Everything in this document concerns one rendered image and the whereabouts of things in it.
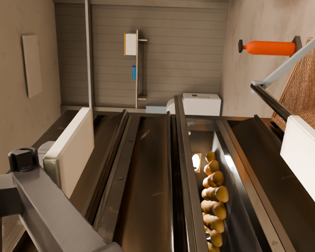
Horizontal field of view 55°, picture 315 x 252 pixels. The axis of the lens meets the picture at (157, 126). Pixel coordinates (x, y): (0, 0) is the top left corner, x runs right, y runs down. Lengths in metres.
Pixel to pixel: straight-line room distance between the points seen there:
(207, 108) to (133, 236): 6.72
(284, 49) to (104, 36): 5.29
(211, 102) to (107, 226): 6.71
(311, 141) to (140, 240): 0.79
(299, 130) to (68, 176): 0.13
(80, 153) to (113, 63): 7.94
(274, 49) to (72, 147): 3.57
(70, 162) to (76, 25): 8.09
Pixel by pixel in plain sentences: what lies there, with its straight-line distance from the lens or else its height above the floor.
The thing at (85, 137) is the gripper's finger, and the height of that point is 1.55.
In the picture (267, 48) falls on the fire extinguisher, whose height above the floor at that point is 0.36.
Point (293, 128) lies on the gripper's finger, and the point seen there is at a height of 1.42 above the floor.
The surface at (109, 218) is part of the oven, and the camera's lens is 1.01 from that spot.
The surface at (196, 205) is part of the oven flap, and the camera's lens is 0.82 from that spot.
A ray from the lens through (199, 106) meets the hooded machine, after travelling 7.53.
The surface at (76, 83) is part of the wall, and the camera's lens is 8.42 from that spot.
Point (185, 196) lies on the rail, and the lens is 0.86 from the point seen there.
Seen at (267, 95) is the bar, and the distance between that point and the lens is 1.03.
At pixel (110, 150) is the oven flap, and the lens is 1.31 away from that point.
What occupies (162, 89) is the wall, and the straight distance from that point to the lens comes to 8.12.
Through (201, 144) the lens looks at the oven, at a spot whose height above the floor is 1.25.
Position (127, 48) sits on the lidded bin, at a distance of 7.51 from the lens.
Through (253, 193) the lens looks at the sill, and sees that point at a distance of 1.19.
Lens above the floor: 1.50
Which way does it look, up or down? 1 degrees up
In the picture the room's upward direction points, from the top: 88 degrees counter-clockwise
